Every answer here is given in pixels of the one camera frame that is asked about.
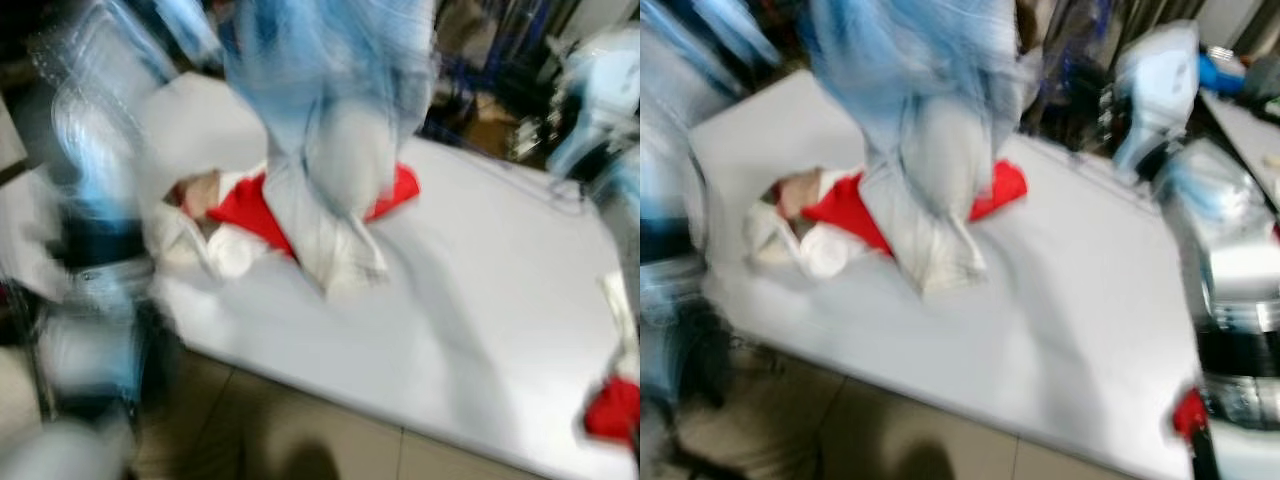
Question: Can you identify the red shirt with plaid pocket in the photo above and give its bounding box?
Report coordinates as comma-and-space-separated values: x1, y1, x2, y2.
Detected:
800, 158, 1029, 256
205, 160, 421, 259

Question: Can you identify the red cloth piece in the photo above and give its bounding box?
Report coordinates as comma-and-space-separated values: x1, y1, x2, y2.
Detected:
1172, 387, 1211, 443
583, 376, 641, 448

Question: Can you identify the bright white crumpled garment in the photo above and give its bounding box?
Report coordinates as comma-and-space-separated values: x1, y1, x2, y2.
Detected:
745, 170, 871, 281
145, 170, 271, 281

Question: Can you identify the pale blue hanging garment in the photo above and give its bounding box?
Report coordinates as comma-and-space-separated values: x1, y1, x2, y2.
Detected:
215, 0, 436, 301
805, 0, 1041, 296

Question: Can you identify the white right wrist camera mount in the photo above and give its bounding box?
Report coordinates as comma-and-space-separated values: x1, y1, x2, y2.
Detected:
1110, 20, 1201, 186
548, 28, 641, 181

